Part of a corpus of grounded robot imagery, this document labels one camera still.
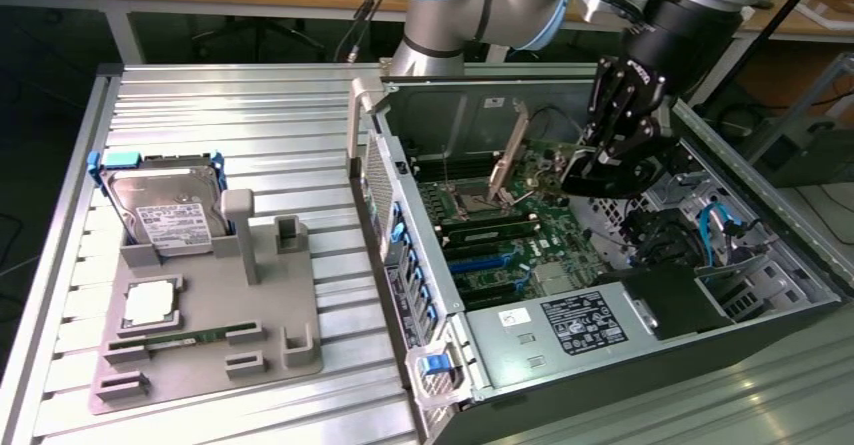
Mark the grey parts rack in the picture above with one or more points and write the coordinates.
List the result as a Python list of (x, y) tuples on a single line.
[(200, 365)]

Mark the blue expansion slot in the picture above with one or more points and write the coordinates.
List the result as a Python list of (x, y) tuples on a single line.
[(477, 264)]

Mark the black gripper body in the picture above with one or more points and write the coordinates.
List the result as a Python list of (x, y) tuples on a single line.
[(683, 40)]

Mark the silver chipset heatsink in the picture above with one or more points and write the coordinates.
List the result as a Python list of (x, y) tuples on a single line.
[(554, 279)]

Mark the green RAM stick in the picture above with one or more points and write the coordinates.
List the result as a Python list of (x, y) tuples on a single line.
[(194, 337)]

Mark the silver CPU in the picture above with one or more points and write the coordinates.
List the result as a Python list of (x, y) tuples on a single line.
[(150, 302)]

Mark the open black PC case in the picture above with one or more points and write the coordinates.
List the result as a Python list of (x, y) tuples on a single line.
[(667, 380)]

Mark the grey power supply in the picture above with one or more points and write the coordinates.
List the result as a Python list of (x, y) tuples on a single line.
[(521, 355)]

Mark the grey cabinet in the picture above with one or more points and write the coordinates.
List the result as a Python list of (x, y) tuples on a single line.
[(814, 155)]

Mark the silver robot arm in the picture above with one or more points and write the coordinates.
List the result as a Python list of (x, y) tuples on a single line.
[(454, 15)]

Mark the green graphics card black fan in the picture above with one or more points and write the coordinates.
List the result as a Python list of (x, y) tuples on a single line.
[(543, 165)]

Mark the blue case latch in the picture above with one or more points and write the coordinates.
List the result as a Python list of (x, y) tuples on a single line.
[(432, 365)]

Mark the CPU socket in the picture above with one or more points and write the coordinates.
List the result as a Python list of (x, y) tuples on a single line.
[(470, 200)]

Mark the silver perforated disk bay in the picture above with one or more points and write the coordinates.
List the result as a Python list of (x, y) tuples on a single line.
[(607, 210)]

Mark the green motherboard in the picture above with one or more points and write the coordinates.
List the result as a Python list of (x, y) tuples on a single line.
[(561, 235)]

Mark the black stand pole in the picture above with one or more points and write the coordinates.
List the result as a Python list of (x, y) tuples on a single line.
[(762, 34)]

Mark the black RAM stick white label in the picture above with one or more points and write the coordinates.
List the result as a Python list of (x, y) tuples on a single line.
[(487, 232)]

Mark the blue disk caddy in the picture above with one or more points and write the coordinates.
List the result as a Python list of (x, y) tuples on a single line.
[(123, 159)]

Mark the silver hard disk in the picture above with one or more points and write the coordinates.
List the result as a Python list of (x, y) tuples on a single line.
[(167, 200)]

